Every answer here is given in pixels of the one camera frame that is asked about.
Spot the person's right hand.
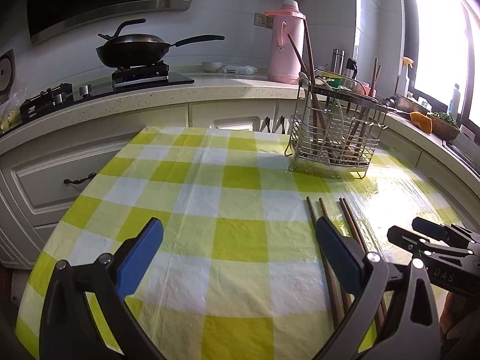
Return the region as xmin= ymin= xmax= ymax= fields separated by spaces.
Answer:
xmin=439 ymin=292 xmax=479 ymax=359

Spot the wicker basket with greens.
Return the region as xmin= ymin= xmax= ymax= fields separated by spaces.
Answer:
xmin=428 ymin=111 xmax=460 ymax=141

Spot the orange cloth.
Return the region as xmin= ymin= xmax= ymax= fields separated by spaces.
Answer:
xmin=409 ymin=111 xmax=433 ymax=134

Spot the green checkered tablecloth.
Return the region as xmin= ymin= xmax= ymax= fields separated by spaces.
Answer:
xmin=16 ymin=127 xmax=459 ymax=359

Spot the green yellow sponge box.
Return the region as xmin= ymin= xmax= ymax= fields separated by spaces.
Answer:
xmin=318 ymin=71 xmax=343 ymax=88

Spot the black kettle pot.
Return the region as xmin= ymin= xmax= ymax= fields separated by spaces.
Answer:
xmin=343 ymin=58 xmax=358 ymax=89

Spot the yellow spray bottle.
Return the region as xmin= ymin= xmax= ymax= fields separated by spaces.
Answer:
xmin=395 ymin=56 xmax=414 ymax=97

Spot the steel thermos bottle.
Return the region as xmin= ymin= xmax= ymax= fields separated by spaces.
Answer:
xmin=330 ymin=49 xmax=345 ymax=75

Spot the pink thermos jug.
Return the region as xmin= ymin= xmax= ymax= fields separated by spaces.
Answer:
xmin=265 ymin=0 xmax=306 ymax=85

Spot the white wet wipes pack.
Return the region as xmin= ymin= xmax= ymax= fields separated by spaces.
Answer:
xmin=222 ymin=64 xmax=258 ymax=76

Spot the black gas stove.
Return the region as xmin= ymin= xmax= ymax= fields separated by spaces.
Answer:
xmin=19 ymin=61 xmax=194 ymax=124

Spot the white bowl on counter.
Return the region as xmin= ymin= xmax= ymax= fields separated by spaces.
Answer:
xmin=201 ymin=62 xmax=223 ymax=73

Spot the black wok pan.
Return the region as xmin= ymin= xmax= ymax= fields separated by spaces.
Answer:
xmin=96 ymin=18 xmax=225 ymax=70

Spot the metal wire utensil rack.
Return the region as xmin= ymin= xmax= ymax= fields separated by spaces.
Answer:
xmin=285 ymin=72 xmax=387 ymax=179

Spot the black drawer handle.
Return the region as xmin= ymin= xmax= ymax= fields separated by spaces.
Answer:
xmin=63 ymin=172 xmax=97 ymax=185

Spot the wall power outlet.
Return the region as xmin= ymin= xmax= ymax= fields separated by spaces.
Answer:
xmin=254 ymin=12 xmax=273 ymax=29

